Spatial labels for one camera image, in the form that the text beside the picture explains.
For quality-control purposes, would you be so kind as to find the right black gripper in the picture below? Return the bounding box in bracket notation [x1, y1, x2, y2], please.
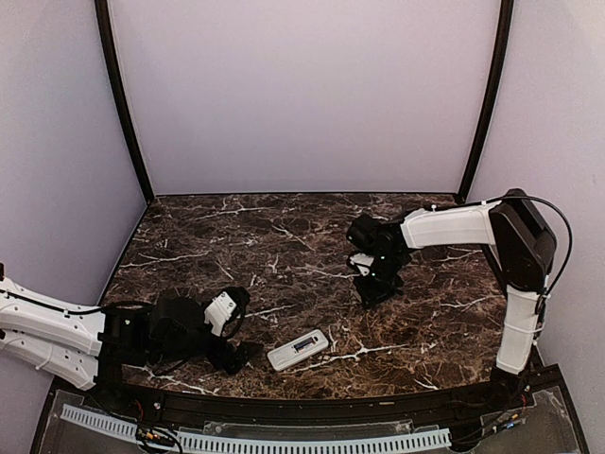
[353, 253, 405, 309]

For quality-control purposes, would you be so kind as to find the white remote control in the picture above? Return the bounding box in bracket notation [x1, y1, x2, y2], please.
[267, 329, 330, 372]

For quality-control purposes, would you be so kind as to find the purple AAA battery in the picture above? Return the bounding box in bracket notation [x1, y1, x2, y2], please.
[293, 337, 316, 353]

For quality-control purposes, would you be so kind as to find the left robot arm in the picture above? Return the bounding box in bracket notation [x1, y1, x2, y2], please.
[1, 277, 263, 412]

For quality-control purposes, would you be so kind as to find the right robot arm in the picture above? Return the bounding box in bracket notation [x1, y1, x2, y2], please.
[346, 188, 564, 410]

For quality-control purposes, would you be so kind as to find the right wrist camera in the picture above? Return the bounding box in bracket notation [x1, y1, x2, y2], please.
[347, 252, 375, 277]

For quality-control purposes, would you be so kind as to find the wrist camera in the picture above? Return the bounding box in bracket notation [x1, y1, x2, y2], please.
[204, 287, 251, 340]
[347, 252, 375, 277]

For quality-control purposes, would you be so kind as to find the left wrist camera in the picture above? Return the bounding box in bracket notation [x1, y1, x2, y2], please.
[204, 287, 251, 340]

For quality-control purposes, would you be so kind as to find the black front rail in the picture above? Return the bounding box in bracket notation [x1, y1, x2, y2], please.
[114, 383, 496, 426]

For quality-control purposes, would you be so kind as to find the white slotted cable duct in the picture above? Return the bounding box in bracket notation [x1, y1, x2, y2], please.
[60, 404, 451, 453]

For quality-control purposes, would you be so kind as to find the right black frame post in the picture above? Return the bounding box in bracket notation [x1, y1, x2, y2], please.
[455, 0, 515, 203]

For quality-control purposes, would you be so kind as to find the black frame post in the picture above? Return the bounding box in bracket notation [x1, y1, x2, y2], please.
[455, 0, 515, 203]
[94, 0, 155, 204]

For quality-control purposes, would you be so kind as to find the left black frame post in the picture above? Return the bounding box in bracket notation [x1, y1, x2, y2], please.
[94, 0, 155, 204]

